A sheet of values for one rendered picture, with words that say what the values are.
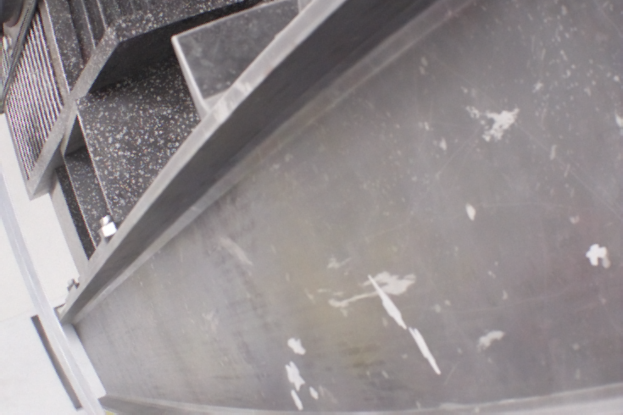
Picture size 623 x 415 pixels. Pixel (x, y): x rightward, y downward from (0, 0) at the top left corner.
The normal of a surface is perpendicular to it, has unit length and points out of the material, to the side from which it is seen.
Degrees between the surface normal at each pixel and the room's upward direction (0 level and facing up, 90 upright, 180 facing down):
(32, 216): 90
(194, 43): 82
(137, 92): 90
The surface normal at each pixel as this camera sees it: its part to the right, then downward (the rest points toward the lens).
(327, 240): -0.84, 0.35
